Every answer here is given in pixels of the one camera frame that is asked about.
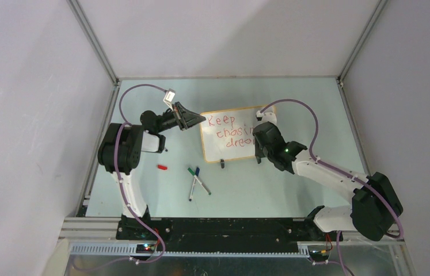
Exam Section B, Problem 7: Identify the blue marker pen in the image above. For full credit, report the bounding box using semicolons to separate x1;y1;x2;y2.
188;167;200;201

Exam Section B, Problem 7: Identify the right aluminium corner post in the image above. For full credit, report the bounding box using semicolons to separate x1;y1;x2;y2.
337;0;389;87

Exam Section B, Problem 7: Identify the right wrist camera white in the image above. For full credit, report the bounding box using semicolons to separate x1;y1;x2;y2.
255;106;277;126

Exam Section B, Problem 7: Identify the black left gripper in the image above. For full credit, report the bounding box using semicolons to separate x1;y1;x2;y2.
156;102;206;133

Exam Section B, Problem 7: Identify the left aluminium corner post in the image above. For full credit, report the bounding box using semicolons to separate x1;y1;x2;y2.
66;0;119;85

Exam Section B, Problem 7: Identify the whiteboard with orange frame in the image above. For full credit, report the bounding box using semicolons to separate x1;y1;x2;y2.
199;106;264;163

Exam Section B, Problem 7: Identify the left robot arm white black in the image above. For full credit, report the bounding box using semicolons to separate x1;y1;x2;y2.
97;102;206;240

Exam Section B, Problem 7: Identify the aluminium frame rail front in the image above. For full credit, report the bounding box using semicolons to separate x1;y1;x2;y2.
59;217;405;246

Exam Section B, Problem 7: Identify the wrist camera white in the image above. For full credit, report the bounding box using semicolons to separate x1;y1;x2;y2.
163;89;176;108
255;106;277;126

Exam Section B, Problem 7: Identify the aluminium corner post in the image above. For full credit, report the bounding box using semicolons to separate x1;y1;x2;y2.
66;0;119;85
337;0;389;87

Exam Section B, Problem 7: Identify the red marker cap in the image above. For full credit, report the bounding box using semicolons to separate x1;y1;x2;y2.
157;164;168;170

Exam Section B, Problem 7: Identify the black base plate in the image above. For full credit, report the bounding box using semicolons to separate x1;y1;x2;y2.
116;216;338;253

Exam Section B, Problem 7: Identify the green marker pen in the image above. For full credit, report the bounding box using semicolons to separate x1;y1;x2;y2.
188;167;212;196

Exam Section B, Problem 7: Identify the grey cable duct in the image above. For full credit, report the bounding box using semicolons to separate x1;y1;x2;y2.
69;243;310;258

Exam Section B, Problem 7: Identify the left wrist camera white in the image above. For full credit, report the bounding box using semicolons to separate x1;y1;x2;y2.
163;89;176;108

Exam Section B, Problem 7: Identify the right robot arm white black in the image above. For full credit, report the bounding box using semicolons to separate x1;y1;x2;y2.
253;122;404;241

